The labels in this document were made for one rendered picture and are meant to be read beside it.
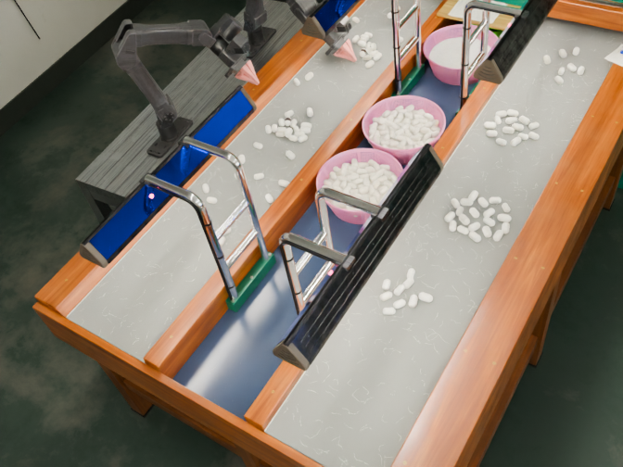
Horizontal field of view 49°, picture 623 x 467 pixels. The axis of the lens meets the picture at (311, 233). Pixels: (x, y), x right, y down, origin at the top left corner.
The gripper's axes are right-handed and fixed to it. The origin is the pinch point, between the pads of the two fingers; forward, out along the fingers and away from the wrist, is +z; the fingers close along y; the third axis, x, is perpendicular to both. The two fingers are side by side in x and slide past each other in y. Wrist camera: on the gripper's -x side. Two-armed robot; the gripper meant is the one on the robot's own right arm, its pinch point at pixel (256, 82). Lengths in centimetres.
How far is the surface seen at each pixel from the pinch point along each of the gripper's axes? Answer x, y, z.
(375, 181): -26, -14, 47
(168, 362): -15, -94, 34
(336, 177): -16.0, -16.6, 38.6
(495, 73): -68, 6, 46
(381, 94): -16.0, 20.6, 33.0
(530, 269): -62, -27, 85
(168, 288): -4, -75, 22
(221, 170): 5.6, -30.7, 11.0
